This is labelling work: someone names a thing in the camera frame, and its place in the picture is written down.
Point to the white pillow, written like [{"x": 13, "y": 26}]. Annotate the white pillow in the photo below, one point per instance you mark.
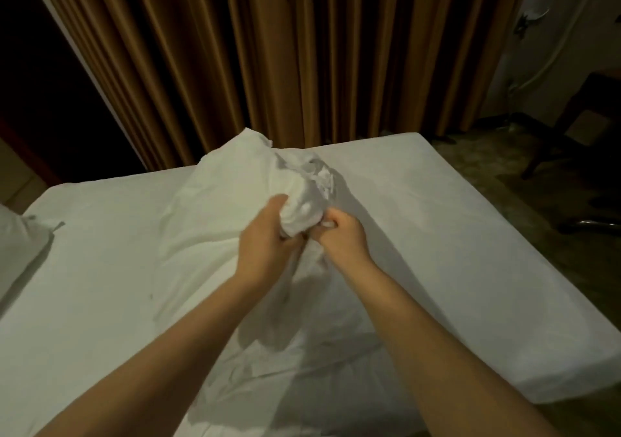
[{"x": 19, "y": 248}]

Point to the person's left forearm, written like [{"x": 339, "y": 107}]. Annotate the person's left forearm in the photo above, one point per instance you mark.
[{"x": 155, "y": 374}]

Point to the person's right forearm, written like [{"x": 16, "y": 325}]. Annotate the person's right forearm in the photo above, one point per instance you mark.
[{"x": 446, "y": 364}]

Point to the brown curtain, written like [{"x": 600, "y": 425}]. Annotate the brown curtain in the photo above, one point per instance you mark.
[{"x": 281, "y": 54}]

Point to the person's left hand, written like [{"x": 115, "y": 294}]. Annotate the person's left hand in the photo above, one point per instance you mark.
[{"x": 262, "y": 248}]

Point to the person's right hand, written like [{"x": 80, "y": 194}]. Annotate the person's right hand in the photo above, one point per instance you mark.
[{"x": 342, "y": 243}]

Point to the white duvet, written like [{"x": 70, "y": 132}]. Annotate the white duvet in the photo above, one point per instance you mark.
[{"x": 233, "y": 218}]

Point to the dark wooden column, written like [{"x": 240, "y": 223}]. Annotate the dark wooden column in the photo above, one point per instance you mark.
[{"x": 58, "y": 92}]

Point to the dark wooden desk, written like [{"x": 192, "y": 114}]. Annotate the dark wooden desk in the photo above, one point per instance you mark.
[{"x": 577, "y": 112}]

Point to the black office chair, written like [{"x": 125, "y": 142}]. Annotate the black office chair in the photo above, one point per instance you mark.
[{"x": 592, "y": 223}]

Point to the white wall pipe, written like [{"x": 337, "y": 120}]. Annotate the white wall pipe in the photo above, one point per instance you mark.
[{"x": 558, "y": 34}]

